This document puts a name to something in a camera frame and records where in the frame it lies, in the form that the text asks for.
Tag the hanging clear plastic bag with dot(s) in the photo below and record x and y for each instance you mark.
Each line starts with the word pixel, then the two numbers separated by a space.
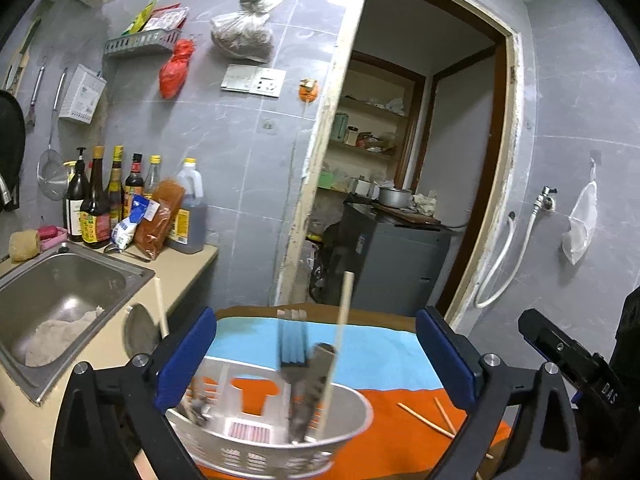
pixel 580 225

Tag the white hanging box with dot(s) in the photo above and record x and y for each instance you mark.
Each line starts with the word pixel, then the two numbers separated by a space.
pixel 82 94

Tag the metal mesh strainer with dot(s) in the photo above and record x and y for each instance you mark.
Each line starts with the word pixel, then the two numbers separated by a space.
pixel 52 170

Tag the tall bottle yellow cap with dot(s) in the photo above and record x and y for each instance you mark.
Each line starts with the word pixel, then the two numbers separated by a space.
pixel 116 187

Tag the pink soap dish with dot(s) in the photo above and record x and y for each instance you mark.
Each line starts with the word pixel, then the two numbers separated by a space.
pixel 50 234

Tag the wooden shelf unit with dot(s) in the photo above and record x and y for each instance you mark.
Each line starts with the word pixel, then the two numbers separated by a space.
pixel 370 150

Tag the red plastic bag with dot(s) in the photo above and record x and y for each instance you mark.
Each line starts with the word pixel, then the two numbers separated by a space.
pixel 175 67

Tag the white wall switch panel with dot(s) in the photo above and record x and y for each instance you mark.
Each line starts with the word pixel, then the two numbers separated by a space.
pixel 252 80

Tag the blue cloth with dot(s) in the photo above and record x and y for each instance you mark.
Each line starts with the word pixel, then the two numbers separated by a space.
pixel 380 355

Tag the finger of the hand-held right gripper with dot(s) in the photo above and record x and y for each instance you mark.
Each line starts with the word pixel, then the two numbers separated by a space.
pixel 555 342

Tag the dark grey cabinet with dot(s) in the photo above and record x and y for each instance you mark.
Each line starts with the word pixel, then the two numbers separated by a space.
pixel 390 255

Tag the large dark vinegar jug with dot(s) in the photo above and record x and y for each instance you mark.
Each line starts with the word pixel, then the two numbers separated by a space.
pixel 187 207

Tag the yellow sponge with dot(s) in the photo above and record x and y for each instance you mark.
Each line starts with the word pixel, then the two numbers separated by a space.
pixel 25 245

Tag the red chili powder bag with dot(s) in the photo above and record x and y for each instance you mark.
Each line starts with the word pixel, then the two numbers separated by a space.
pixel 157 215

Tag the small knotted plastic bag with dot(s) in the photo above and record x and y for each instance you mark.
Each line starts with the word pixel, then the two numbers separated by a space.
pixel 261 0

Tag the black frying pan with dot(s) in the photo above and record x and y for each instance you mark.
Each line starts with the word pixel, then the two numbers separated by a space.
pixel 10 150

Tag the grey rag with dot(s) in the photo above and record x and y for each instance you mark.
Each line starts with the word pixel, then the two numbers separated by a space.
pixel 60 330

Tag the clear bag of dried goods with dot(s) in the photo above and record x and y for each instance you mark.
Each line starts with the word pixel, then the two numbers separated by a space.
pixel 242 35

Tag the dark bottle red cap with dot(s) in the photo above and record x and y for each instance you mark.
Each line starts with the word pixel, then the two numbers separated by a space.
pixel 134 185

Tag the wooden chopstick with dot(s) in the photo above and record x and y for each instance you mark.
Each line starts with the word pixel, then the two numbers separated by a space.
pixel 161 310
pixel 445 415
pixel 425 420
pixel 340 320

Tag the stainless steel sink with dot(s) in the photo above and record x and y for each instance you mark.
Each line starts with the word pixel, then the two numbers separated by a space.
pixel 75 290

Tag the grey wall rack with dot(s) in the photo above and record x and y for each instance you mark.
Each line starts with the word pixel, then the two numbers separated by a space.
pixel 140 42

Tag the hanging metal spatula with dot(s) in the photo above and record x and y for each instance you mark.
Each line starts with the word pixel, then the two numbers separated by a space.
pixel 34 95

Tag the clear bottle yellow cap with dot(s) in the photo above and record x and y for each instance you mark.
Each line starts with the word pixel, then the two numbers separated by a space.
pixel 152 176

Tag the yellow green snack packet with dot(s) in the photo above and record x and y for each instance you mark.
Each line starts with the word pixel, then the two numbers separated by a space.
pixel 142 16

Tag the blue white seasoning bag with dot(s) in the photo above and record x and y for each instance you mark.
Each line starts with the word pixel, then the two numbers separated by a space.
pixel 127 227

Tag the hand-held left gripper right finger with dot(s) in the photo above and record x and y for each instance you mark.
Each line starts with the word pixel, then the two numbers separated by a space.
pixel 445 355

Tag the beige kitchen counter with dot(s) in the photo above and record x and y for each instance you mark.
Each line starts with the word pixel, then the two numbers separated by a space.
pixel 185 265

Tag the red white seasoning packet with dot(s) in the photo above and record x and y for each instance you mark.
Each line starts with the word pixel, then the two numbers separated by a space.
pixel 167 19

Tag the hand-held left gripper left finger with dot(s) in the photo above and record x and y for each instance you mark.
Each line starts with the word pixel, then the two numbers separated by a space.
pixel 182 365

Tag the metal water valve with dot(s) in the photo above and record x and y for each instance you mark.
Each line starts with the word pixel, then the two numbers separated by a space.
pixel 545 201

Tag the orange wall plug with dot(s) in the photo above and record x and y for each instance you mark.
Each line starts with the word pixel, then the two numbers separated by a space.
pixel 307 91

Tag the beige door frame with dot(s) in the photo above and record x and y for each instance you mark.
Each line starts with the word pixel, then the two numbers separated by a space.
pixel 325 110

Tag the metal cooking pot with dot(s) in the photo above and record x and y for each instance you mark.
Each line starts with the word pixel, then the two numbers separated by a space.
pixel 395 196

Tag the white plastic utensil basket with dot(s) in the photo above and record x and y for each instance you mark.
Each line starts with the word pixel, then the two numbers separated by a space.
pixel 280 452

